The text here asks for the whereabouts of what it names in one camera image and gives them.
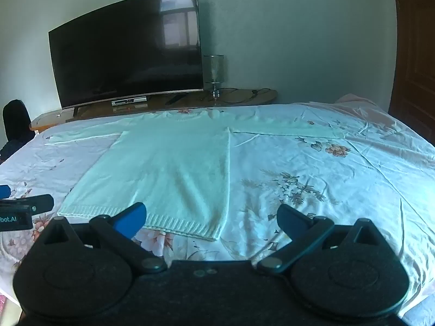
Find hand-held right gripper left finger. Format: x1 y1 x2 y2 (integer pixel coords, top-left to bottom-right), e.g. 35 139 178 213
34 202 168 274

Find white knit sweater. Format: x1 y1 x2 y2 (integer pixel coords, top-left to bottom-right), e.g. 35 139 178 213
44 110 346 242

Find floral bed sheet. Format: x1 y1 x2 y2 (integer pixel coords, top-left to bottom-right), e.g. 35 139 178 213
0 101 435 318

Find black cable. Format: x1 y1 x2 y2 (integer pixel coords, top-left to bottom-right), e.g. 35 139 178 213
219 87 270 104

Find wooden television stand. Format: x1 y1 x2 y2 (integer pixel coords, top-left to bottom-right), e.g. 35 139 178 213
29 88 278 132

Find silver set-top box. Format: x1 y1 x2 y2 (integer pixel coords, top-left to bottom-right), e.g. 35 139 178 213
111 97 148 107

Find brown wooden door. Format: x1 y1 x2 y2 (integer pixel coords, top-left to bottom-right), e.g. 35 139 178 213
387 0 435 137

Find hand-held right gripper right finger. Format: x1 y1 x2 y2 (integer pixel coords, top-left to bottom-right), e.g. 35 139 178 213
256 204 392 275

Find glass table lamp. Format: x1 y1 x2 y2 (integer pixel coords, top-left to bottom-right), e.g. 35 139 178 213
203 54 225 107

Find black flat-screen television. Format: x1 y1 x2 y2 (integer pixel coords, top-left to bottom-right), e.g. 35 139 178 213
48 0 205 110

